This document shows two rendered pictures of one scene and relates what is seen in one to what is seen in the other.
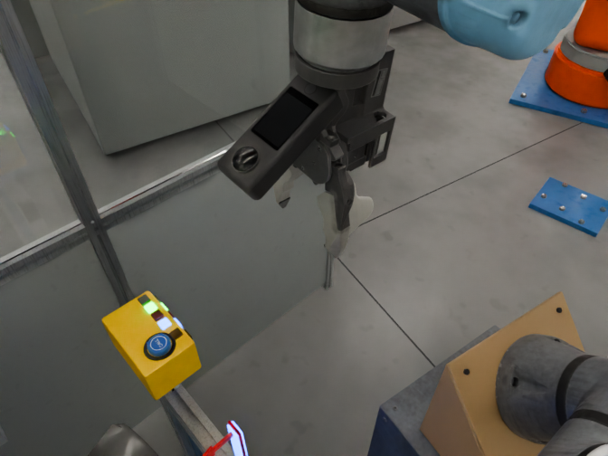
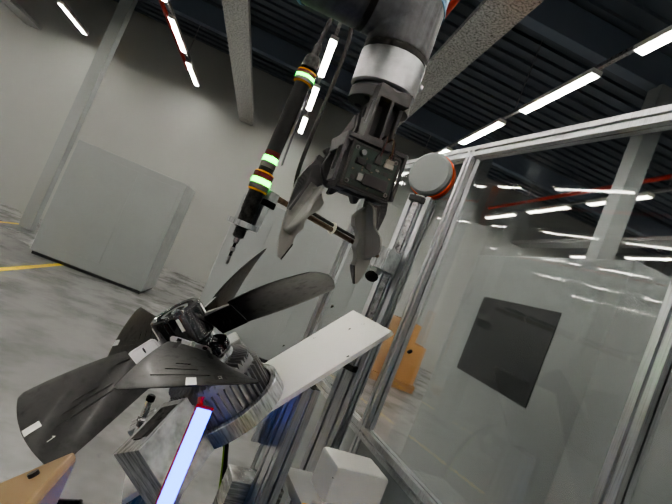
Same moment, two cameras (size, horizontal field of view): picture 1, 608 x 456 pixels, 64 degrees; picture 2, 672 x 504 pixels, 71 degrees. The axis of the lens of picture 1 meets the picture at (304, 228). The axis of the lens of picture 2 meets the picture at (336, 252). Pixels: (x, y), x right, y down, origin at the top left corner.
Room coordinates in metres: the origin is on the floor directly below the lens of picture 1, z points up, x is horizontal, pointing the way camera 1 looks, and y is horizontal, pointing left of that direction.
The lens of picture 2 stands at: (0.61, -0.50, 1.43)
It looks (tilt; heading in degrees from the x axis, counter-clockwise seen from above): 3 degrees up; 113
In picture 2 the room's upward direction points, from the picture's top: 22 degrees clockwise
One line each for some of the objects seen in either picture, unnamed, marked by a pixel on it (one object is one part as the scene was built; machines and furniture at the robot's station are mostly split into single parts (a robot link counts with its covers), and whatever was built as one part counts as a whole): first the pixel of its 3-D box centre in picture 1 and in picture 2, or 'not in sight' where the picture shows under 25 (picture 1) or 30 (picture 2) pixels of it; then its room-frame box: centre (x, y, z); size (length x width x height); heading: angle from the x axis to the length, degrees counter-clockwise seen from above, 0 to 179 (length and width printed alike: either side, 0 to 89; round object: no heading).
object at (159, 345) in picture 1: (159, 345); not in sight; (0.45, 0.25, 1.08); 0.04 x 0.04 x 0.02
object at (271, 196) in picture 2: not in sight; (253, 207); (0.02, 0.35, 1.50); 0.09 x 0.07 x 0.10; 78
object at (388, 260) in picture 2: not in sight; (384, 259); (0.15, 0.96, 1.55); 0.10 x 0.07 x 0.08; 78
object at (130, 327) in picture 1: (153, 345); not in sight; (0.48, 0.28, 1.02); 0.16 x 0.10 x 0.11; 43
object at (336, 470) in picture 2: not in sight; (346, 477); (0.32, 0.88, 0.91); 0.17 x 0.16 x 0.11; 43
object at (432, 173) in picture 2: not in sight; (432, 176); (0.17, 1.05, 1.88); 0.17 x 0.15 x 0.16; 133
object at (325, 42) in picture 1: (338, 26); (388, 82); (0.38, -0.03, 1.66); 0.08 x 0.08 x 0.05
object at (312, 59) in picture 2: not in sight; (278, 139); (0.02, 0.34, 1.66); 0.04 x 0.04 x 0.46
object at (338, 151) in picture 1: (337, 111); (365, 147); (0.39, -0.03, 1.58); 0.09 x 0.08 x 0.12; 130
